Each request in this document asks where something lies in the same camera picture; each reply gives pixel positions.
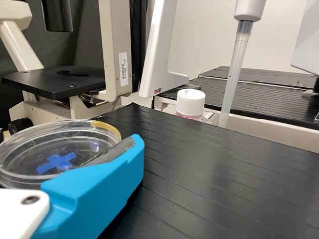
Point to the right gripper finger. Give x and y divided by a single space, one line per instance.
99 189

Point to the petri dish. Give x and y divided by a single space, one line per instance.
37 149

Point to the cream microscope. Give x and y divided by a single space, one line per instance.
49 82

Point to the black platform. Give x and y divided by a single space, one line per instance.
261 99
224 179
261 73

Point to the white-capped bottle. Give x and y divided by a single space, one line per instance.
190 99

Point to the white pipette stand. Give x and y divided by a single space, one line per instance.
159 62

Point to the pipette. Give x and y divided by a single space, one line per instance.
236 62

